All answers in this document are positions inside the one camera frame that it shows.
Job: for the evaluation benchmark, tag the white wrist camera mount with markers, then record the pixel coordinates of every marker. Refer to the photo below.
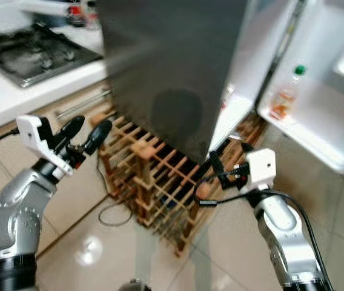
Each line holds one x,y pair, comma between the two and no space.
33,136
261,168

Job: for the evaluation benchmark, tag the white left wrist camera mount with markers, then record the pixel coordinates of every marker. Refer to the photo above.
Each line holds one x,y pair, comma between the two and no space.
33,136

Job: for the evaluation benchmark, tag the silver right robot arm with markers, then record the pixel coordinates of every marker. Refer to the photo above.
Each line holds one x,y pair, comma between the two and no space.
284,230

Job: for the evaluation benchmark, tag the white fridge door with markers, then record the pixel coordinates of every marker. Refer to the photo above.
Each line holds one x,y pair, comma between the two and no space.
323,115

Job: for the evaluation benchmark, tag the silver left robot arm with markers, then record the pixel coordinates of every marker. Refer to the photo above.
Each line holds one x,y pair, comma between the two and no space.
17,212

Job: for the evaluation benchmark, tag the green-capped orange drink bottle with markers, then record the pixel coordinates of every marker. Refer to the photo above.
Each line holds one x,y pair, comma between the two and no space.
284,100

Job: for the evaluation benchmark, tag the black gas stove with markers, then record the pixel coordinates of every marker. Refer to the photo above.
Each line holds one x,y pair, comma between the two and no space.
33,57

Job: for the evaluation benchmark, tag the small red-labelled jar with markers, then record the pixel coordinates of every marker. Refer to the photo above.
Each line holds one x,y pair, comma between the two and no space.
75,13

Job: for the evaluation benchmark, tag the grey mini fridge body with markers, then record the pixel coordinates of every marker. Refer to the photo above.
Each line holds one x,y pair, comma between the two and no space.
172,60

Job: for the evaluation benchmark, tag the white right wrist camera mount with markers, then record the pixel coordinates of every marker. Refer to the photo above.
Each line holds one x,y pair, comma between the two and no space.
261,168

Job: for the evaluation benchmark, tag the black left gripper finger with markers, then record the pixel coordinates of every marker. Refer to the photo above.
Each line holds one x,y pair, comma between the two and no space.
72,128
97,136

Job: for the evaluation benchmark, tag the cream kitchen cabinet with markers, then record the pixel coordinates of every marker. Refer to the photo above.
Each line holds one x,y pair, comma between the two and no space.
33,91

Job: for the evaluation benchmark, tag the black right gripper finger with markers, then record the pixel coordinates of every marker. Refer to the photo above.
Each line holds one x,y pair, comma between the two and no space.
215,163
245,147

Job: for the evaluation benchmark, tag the wooden wine rack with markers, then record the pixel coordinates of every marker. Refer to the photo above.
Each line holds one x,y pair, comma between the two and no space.
140,147

